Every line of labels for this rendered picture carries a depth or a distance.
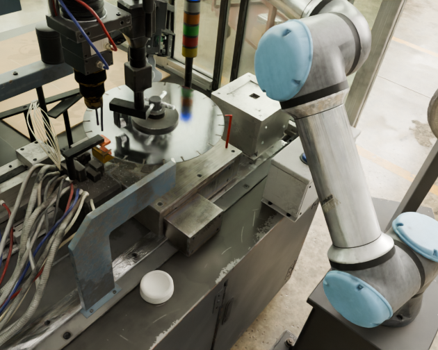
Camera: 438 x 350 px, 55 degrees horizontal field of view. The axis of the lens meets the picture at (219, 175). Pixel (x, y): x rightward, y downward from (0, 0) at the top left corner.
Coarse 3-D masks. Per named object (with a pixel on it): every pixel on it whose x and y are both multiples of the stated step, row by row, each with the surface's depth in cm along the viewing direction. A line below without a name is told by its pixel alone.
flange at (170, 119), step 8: (152, 112) 97; (160, 112) 97; (168, 112) 100; (176, 112) 100; (136, 120) 96; (144, 120) 96; (152, 120) 97; (160, 120) 97; (168, 120) 97; (176, 120) 98; (144, 128) 95; (152, 128) 95; (160, 128) 95; (168, 128) 96
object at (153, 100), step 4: (164, 92) 99; (152, 96) 96; (156, 96) 97; (160, 96) 97; (148, 100) 96; (152, 100) 95; (156, 100) 95; (160, 100) 95; (152, 104) 95; (156, 104) 95; (160, 104) 96; (164, 104) 95; (168, 104) 95; (152, 108) 96; (156, 108) 96; (160, 108) 97; (172, 108) 95
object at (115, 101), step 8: (136, 96) 86; (144, 96) 87; (112, 104) 89; (120, 104) 89; (128, 104) 89; (136, 104) 87; (144, 104) 88; (120, 112) 90; (128, 112) 89; (136, 112) 88; (144, 112) 88; (128, 120) 92
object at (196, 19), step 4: (184, 12) 111; (184, 16) 112; (188, 16) 111; (192, 16) 111; (196, 16) 111; (184, 20) 112; (188, 20) 111; (192, 20) 111; (196, 20) 112; (188, 24) 112; (192, 24) 112; (196, 24) 113
